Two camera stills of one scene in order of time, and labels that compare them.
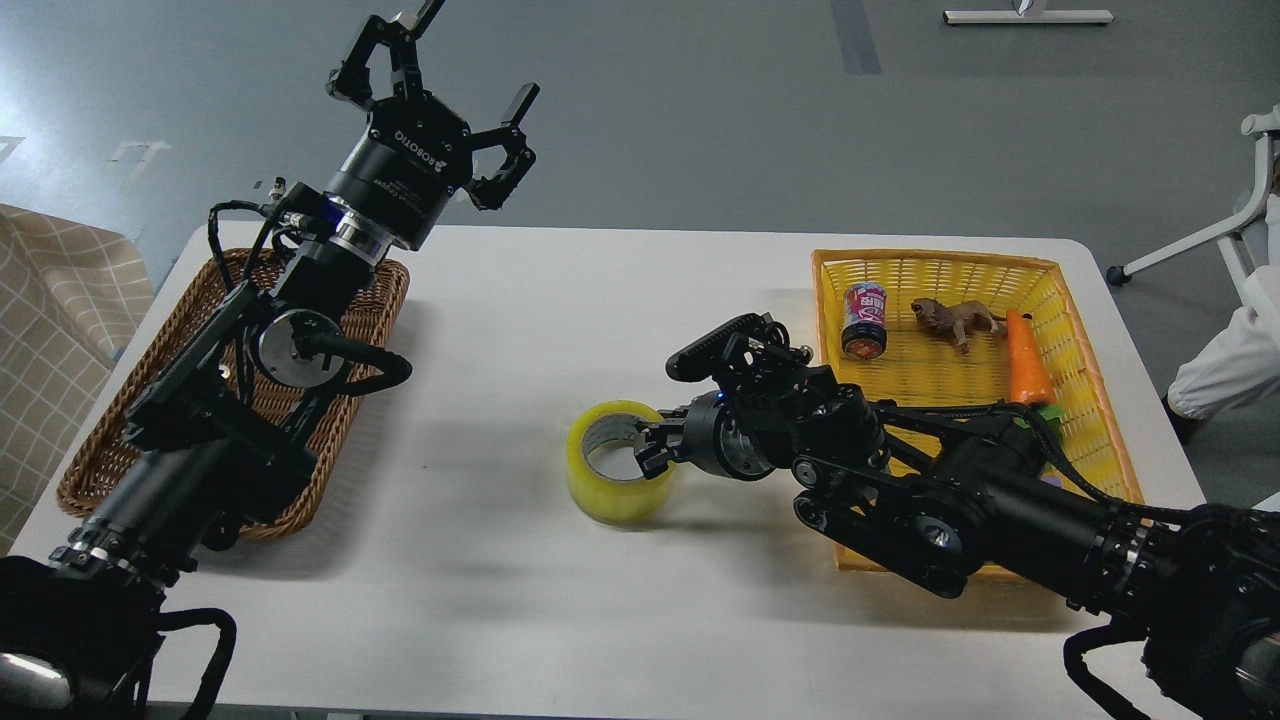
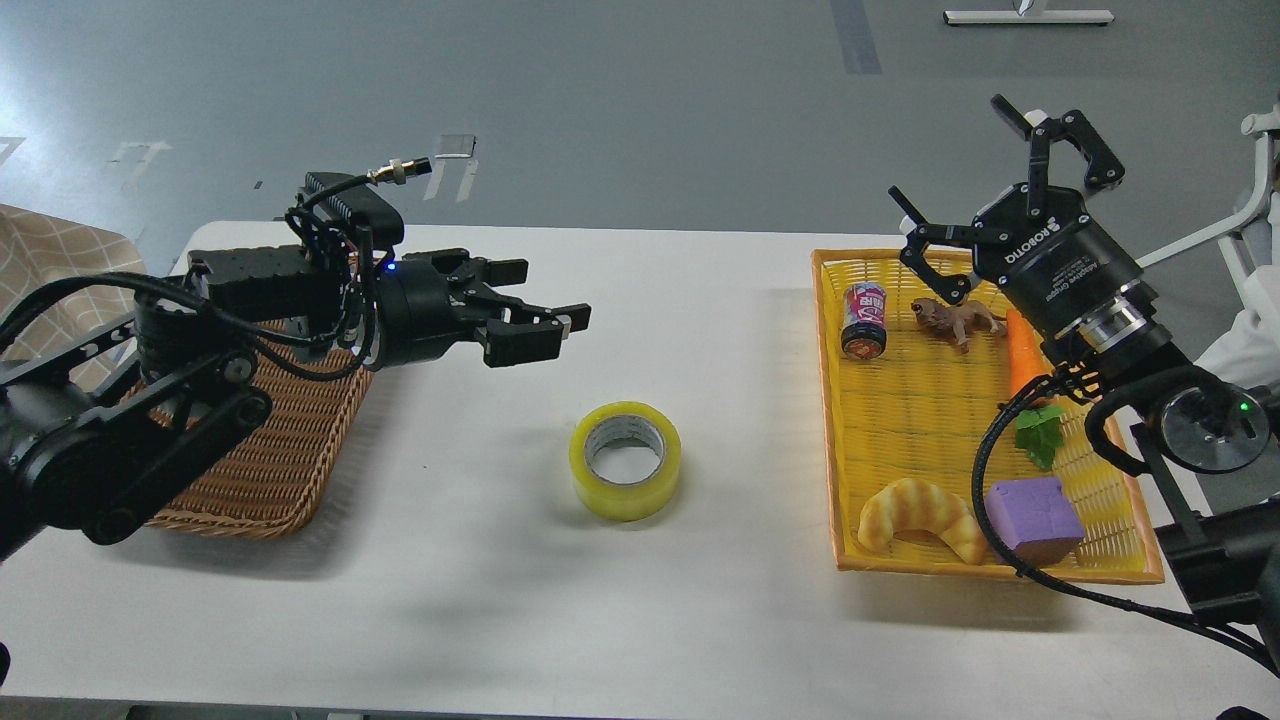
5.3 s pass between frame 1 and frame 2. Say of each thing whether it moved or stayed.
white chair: stayed
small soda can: stayed
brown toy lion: stayed
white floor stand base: stayed
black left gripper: moved
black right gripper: moved
